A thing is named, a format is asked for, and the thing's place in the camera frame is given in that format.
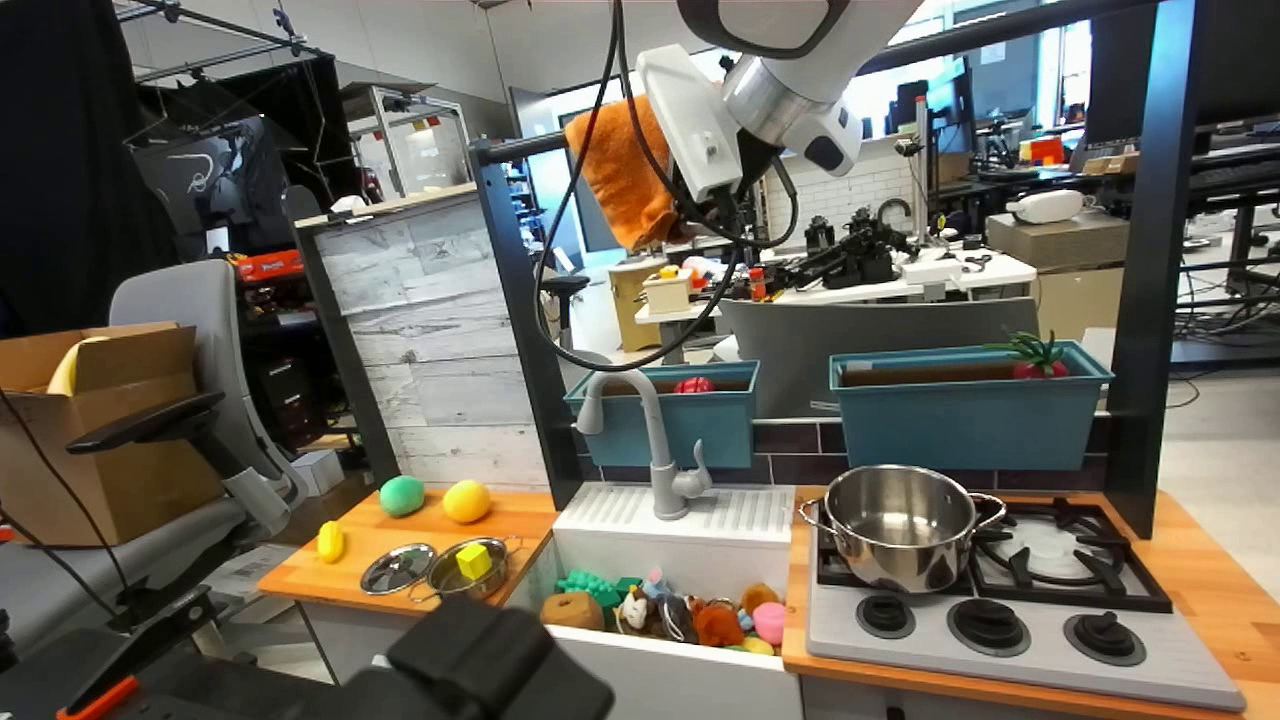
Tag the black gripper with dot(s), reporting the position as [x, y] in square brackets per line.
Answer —
[746, 192]

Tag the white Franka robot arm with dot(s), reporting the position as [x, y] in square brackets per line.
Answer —
[802, 100]

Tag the red toy in planter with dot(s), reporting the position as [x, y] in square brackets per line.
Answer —
[692, 387]

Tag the grey desk divider panel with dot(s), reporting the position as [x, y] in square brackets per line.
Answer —
[865, 354]

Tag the white background desk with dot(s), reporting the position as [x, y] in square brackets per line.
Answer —
[933, 280]

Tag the teal planter box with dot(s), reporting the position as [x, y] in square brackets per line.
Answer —
[962, 413]
[667, 425]

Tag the grey toy faucet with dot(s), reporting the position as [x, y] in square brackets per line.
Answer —
[661, 453]

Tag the red toy with green stem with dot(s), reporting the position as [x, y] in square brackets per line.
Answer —
[1042, 357]

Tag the grey wood backsplash panel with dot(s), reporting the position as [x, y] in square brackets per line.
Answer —
[426, 332]

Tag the white toy sink basin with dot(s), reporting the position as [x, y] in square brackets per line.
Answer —
[682, 542]

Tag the large steel pot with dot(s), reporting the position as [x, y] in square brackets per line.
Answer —
[903, 525]

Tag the small orange toy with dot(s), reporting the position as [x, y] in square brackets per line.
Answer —
[763, 598]

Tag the yellow toy ball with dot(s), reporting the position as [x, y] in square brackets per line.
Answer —
[465, 503]

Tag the green toy grapes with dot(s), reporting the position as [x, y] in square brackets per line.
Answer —
[591, 585]

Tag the black backsplash edge bar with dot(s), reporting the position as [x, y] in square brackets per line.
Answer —
[350, 363]

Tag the pink toy ball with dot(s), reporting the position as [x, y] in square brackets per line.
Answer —
[769, 625]

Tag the red tomato toy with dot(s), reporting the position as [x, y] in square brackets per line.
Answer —
[717, 625]

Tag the white and brown toy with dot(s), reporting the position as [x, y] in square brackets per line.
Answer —
[634, 610]

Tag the brown toy potato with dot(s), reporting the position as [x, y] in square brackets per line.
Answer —
[569, 610]

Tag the yellow toy cube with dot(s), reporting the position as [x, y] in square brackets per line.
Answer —
[473, 560]

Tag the green toy ball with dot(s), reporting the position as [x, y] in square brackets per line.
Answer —
[400, 498]

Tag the small steel pot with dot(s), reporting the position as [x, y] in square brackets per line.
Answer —
[447, 576]

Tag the small metal bowl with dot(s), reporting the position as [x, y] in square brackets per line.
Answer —
[397, 568]

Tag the grey toy stove top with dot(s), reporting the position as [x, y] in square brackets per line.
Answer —
[1015, 653]

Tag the grey office chair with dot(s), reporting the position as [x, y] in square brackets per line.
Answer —
[201, 347]

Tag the wooden toy kitchen unit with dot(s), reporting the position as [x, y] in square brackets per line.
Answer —
[1200, 601]

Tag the open cardboard box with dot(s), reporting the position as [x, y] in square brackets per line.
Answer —
[94, 442]

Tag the dark work table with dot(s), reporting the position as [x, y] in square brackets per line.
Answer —
[240, 693]

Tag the black frame post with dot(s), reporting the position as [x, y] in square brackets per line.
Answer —
[525, 320]
[1154, 266]

